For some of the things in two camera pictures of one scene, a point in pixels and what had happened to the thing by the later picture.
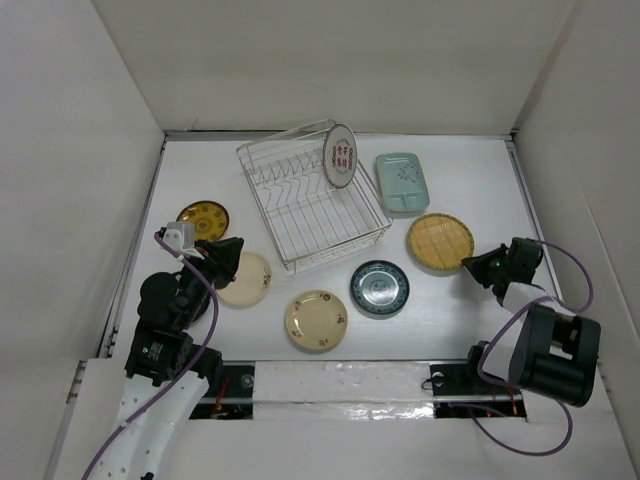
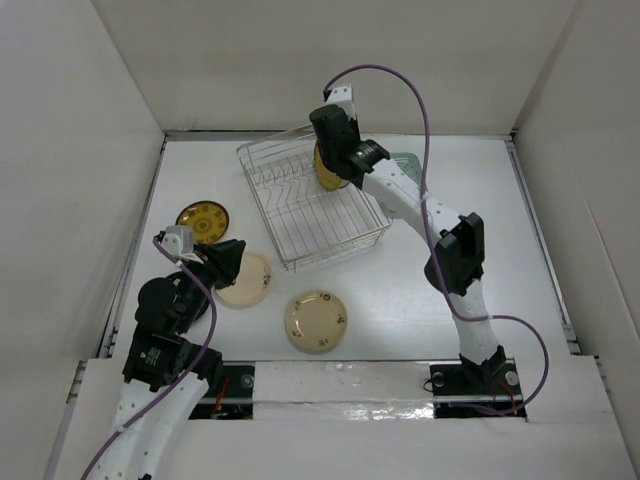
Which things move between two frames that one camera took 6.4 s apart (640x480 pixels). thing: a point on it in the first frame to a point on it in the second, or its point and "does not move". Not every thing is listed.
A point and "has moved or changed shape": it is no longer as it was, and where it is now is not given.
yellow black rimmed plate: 210,218 does not move
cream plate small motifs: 316,320 does not move
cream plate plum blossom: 251,284 does not move
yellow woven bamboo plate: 439,241 has moved or changed shape
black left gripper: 221,256 does not move
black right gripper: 476,264 to 354,126
